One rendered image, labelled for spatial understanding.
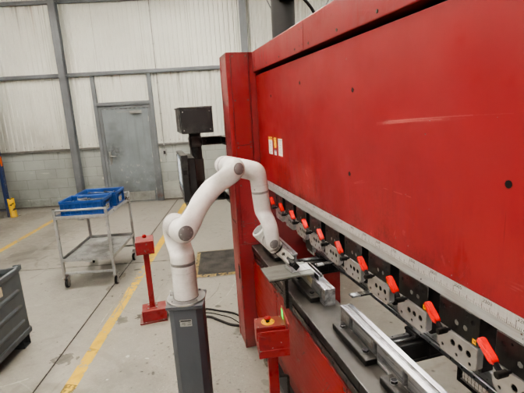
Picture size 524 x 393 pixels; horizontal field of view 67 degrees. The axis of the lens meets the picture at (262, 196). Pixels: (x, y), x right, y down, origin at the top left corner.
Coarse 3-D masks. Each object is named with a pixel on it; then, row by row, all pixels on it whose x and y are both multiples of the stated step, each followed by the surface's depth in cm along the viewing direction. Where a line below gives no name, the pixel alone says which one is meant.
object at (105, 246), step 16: (128, 192) 524; (80, 208) 439; (96, 208) 438; (112, 208) 479; (96, 240) 524; (112, 240) 520; (128, 240) 510; (64, 256) 459; (80, 256) 467; (96, 256) 464; (112, 256) 451; (64, 272) 452; (80, 272) 453; (96, 272) 454
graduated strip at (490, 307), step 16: (288, 192) 240; (336, 224) 179; (368, 240) 152; (400, 256) 133; (432, 272) 118; (448, 288) 111; (464, 288) 105; (480, 304) 101; (496, 304) 96; (512, 320) 92
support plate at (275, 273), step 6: (282, 264) 232; (288, 264) 232; (264, 270) 226; (270, 270) 225; (276, 270) 225; (282, 270) 224; (288, 270) 224; (306, 270) 222; (270, 276) 217; (276, 276) 216; (282, 276) 216; (288, 276) 215; (294, 276) 215; (300, 276) 216
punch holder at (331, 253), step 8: (328, 232) 188; (336, 232) 179; (328, 240) 189; (336, 240) 180; (344, 240) 178; (328, 248) 189; (344, 248) 179; (328, 256) 190; (336, 256) 182; (336, 264) 182
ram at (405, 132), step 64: (448, 0) 100; (512, 0) 83; (320, 64) 176; (384, 64) 129; (448, 64) 102; (512, 64) 84; (320, 128) 184; (384, 128) 133; (448, 128) 105; (512, 128) 86; (320, 192) 192; (384, 192) 138; (448, 192) 107; (512, 192) 88; (384, 256) 142; (448, 256) 110; (512, 256) 90
